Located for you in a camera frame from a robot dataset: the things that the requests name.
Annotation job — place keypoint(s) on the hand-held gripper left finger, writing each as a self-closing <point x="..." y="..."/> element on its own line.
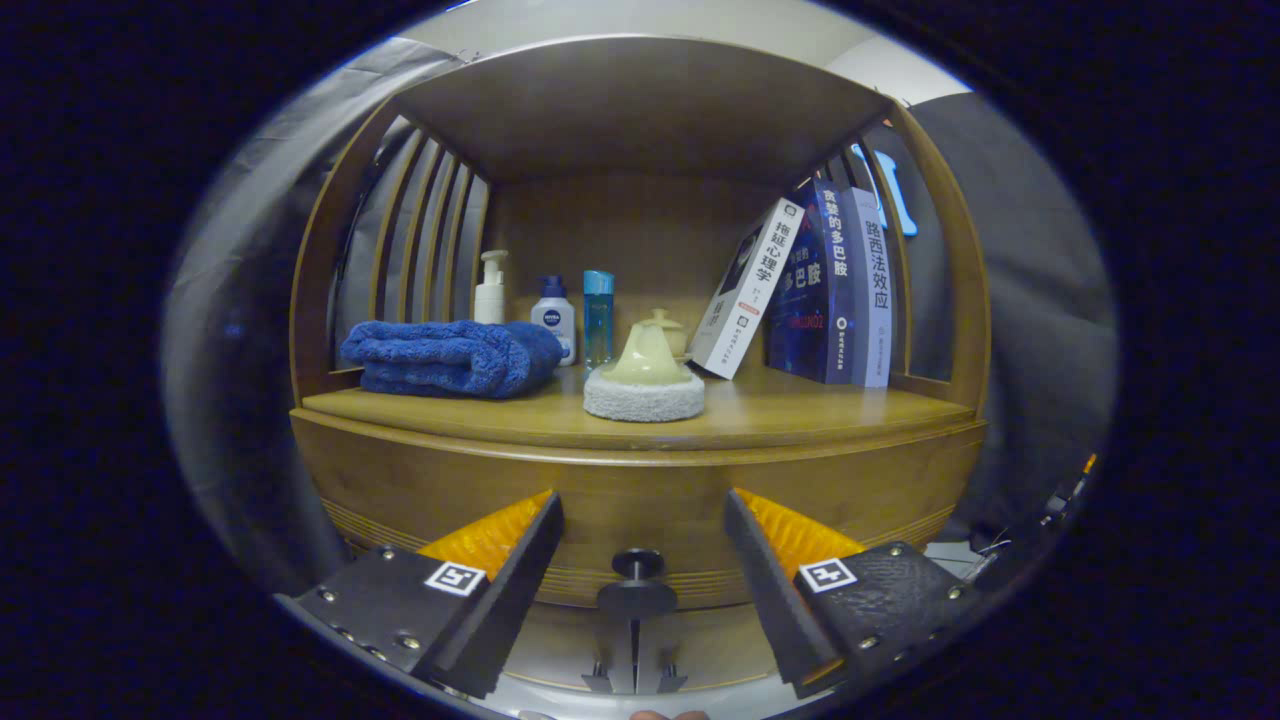
<point x="520" y="590"/>

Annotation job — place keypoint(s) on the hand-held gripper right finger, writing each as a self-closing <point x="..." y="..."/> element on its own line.
<point x="775" y="590"/>

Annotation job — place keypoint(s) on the wooden drawer with black knob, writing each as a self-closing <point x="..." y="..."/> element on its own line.
<point x="620" y="495"/>

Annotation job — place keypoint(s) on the cream brush with white pad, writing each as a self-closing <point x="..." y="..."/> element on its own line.
<point x="645" y="395"/>

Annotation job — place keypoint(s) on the wooden cabinet door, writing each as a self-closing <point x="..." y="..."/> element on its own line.
<point x="710" y="640"/>
<point x="560" y="640"/>

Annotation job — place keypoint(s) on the wooden countertop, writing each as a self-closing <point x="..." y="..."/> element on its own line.
<point x="800" y="410"/>

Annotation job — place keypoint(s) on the wooden cabinet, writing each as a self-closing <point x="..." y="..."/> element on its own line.
<point x="640" y="110"/>

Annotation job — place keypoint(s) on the blue folded towel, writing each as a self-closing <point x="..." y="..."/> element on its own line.
<point x="450" y="355"/>

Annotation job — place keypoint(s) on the white bottle with blue cap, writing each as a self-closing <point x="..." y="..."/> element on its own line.
<point x="555" y="325"/>

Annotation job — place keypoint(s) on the cream lidded teacup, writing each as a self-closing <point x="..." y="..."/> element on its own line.
<point x="677" y="335"/>

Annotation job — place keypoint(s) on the clear blue bottle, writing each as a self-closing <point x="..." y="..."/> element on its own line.
<point x="598" y="320"/>

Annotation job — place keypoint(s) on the white pump bottle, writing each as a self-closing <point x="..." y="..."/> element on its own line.
<point x="490" y="300"/>

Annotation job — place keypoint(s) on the dark blue book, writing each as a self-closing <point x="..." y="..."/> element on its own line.
<point x="815" y="300"/>

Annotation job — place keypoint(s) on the white book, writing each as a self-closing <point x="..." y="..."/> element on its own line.
<point x="745" y="290"/>

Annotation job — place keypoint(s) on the black device with orange tip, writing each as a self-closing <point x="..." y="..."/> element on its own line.
<point x="1065" y="500"/>

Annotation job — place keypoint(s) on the pale blue book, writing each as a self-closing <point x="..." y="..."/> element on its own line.
<point x="875" y="300"/>

